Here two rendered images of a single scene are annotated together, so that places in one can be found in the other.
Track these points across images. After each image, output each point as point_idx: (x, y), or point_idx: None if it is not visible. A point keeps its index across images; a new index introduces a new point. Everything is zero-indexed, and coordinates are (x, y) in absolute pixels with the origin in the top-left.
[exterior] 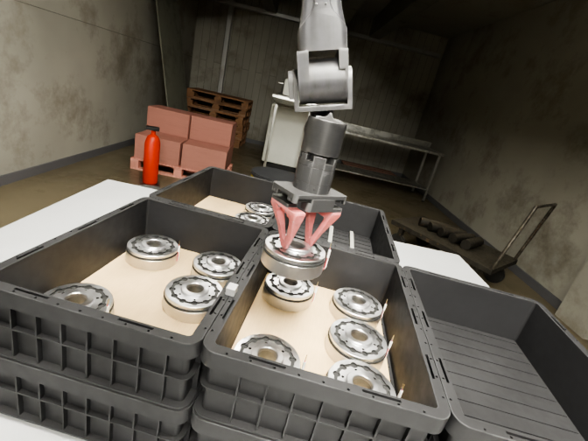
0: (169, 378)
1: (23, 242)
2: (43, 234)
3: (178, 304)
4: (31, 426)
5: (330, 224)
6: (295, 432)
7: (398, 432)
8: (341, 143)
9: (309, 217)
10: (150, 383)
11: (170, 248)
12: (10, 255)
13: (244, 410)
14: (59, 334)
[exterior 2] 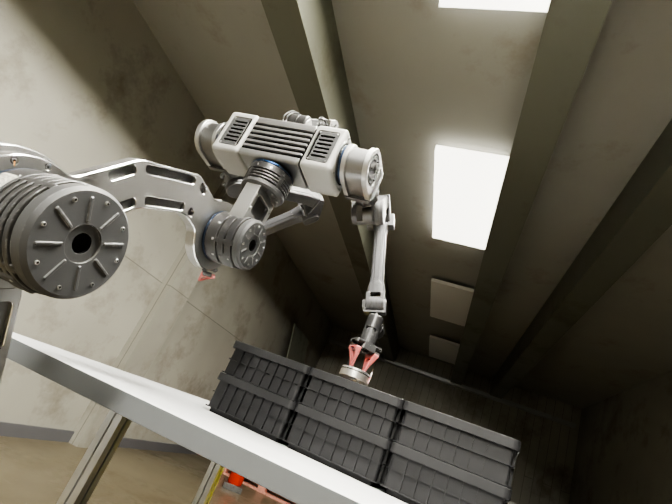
0: (292, 386)
1: (197, 398)
2: (205, 401)
3: None
4: (218, 415)
5: (373, 360)
6: (339, 414)
7: (383, 411)
8: (380, 324)
9: (365, 361)
10: (283, 389)
11: None
12: (193, 397)
13: (319, 402)
14: (257, 363)
